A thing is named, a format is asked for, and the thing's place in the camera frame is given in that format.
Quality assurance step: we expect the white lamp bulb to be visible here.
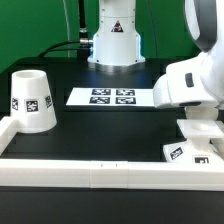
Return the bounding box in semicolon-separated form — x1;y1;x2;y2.
185;106;219;120

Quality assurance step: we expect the black cable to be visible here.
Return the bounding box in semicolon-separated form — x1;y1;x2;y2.
38;37;94;58

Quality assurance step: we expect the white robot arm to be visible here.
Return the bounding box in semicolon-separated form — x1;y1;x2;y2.
88;0;224;110

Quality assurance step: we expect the white lamp hood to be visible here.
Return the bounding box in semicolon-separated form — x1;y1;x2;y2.
10;70;57;133

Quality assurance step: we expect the white frame wall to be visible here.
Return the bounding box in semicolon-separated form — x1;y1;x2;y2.
0;116;224;191

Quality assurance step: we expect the white marker sheet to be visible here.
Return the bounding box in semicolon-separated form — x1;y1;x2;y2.
66;87;154;107

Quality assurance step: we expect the white lamp base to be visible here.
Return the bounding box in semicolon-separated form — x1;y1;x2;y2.
163;119;224;164

